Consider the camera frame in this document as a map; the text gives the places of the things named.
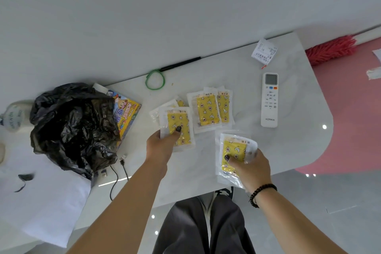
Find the person's right hand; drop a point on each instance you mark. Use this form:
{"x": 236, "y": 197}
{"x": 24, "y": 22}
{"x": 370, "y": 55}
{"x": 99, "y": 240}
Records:
{"x": 253, "y": 173}

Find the person's left hand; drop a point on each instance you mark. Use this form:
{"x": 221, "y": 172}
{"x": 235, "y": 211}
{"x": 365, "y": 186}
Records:
{"x": 160, "y": 152}

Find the pile of yellow packets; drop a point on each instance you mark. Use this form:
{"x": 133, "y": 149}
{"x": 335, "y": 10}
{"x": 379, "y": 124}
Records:
{"x": 208, "y": 111}

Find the person's left forearm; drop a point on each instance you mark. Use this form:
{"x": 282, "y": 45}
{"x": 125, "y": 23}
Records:
{"x": 119, "y": 215}

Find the person's right forearm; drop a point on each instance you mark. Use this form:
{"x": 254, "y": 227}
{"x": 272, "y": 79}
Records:
{"x": 297, "y": 227}

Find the person's right shoe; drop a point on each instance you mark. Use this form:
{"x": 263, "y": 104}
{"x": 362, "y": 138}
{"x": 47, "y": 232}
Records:
{"x": 223, "y": 192}

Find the person's grey trousers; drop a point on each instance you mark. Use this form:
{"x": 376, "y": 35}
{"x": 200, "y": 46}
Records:
{"x": 184, "y": 227}

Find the white side cabinet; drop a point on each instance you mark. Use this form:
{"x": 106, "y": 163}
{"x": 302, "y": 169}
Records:
{"x": 291, "y": 149}

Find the colourful cartoon print box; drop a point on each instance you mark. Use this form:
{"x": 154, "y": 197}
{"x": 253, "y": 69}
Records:
{"x": 128, "y": 114}

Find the small usb adapter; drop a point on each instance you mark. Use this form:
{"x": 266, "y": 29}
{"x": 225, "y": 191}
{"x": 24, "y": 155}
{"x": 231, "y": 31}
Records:
{"x": 104, "y": 173}

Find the white remote control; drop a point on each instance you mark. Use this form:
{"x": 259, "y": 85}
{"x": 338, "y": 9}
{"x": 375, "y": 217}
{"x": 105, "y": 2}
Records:
{"x": 269, "y": 108}

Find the small white carton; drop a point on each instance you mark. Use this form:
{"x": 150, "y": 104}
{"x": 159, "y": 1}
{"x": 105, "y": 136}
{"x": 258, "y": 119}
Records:
{"x": 99, "y": 87}

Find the black plastic bag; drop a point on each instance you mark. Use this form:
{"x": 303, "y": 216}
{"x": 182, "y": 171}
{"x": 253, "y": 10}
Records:
{"x": 74, "y": 125}

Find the thin black rod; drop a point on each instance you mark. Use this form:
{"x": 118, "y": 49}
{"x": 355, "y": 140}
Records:
{"x": 181, "y": 63}

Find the white paper receipt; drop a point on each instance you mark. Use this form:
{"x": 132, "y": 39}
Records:
{"x": 265, "y": 51}

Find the small black fabric piece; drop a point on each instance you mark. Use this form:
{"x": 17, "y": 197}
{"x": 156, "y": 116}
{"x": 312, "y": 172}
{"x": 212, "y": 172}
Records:
{"x": 26, "y": 177}

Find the red fluffy duster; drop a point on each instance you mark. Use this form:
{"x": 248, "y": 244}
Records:
{"x": 330, "y": 50}

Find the masking tape piece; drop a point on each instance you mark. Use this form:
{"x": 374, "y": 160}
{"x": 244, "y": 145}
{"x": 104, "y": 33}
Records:
{"x": 373, "y": 73}

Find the white paper sheet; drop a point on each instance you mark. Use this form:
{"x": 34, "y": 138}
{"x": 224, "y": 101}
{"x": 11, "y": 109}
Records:
{"x": 377, "y": 55}

